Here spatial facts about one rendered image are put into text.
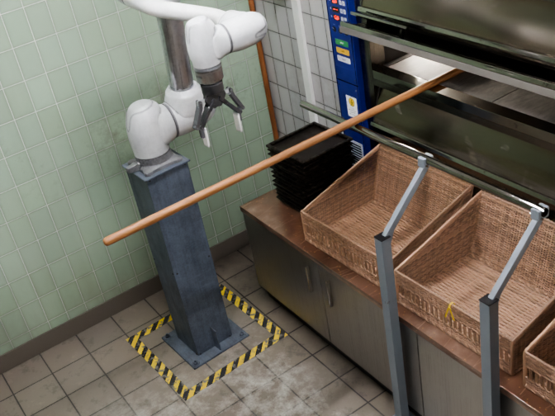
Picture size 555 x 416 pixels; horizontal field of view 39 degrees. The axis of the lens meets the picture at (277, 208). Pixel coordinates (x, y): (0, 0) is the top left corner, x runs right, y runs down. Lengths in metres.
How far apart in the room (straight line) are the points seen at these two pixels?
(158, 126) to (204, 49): 0.77
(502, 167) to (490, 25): 0.54
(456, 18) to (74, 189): 1.97
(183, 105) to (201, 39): 0.77
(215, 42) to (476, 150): 1.11
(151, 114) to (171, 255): 0.65
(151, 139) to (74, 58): 0.64
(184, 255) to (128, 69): 0.93
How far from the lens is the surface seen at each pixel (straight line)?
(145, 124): 3.20
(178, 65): 3.19
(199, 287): 3.61
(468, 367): 2.75
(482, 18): 2.81
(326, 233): 3.20
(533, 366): 2.58
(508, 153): 2.96
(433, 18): 2.97
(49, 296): 4.05
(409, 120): 3.30
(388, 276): 2.77
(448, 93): 3.09
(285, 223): 3.52
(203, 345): 3.78
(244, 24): 2.60
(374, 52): 3.36
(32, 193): 3.78
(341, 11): 3.37
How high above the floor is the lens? 2.50
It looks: 32 degrees down
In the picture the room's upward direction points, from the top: 11 degrees counter-clockwise
